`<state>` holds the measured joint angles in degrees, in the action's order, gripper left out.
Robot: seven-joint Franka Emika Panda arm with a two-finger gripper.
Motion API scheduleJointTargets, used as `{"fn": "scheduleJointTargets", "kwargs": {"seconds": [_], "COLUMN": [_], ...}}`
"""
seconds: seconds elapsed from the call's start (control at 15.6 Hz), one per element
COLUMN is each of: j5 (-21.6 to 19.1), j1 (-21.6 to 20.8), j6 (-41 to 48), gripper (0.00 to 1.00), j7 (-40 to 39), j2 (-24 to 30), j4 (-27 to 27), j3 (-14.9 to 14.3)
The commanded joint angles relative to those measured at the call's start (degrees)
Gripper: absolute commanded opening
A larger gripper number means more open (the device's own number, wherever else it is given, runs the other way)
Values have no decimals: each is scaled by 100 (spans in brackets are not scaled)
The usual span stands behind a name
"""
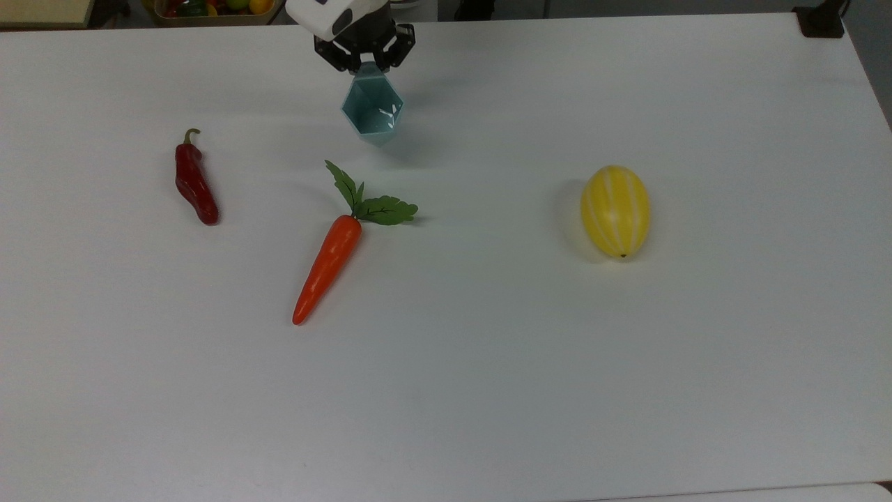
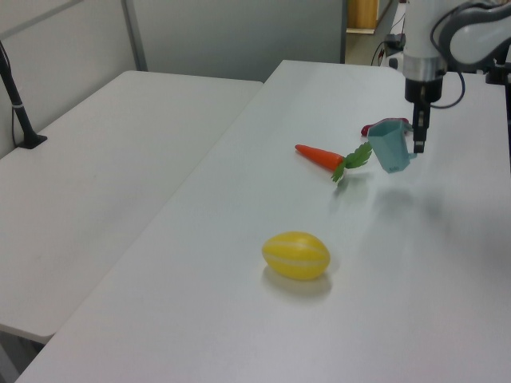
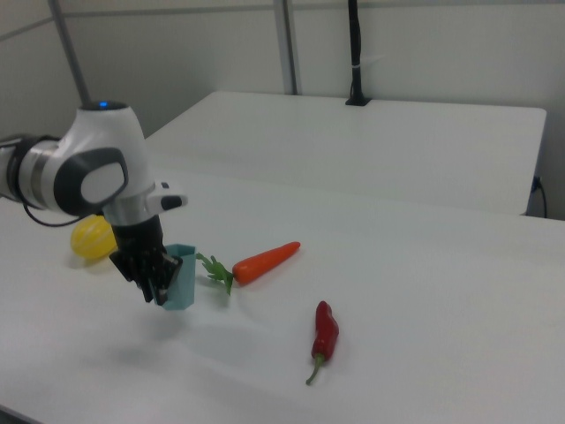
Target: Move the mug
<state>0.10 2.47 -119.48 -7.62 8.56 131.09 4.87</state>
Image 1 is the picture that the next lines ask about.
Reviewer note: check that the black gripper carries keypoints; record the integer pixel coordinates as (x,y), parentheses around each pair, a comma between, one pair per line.
(369,35)

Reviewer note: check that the teal hexagonal mug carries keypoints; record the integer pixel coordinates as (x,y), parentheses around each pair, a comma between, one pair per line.
(371,104)

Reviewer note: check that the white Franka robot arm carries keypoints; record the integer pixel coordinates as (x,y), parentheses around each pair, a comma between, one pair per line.
(320,14)

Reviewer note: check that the black object behind table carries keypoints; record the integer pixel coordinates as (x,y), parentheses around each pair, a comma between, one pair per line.
(475,8)

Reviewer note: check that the green round fruit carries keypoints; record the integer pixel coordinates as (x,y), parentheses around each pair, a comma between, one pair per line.
(237,3)

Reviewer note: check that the basket with toy fruit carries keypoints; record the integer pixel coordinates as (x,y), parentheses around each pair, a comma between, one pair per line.
(209,19)

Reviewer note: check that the orange carrot with green leaves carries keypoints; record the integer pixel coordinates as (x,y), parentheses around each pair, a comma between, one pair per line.
(332,259)

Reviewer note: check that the red chili pepper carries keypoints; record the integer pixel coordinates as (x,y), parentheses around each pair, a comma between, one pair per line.
(193,183)

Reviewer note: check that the yellow striped melon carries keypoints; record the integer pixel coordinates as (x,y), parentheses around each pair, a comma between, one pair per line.
(616,211)

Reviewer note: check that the light wooden board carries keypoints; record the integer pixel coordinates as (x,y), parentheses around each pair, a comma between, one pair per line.
(42,12)

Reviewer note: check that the black table clamp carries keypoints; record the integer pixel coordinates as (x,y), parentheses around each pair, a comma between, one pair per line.
(821,22)

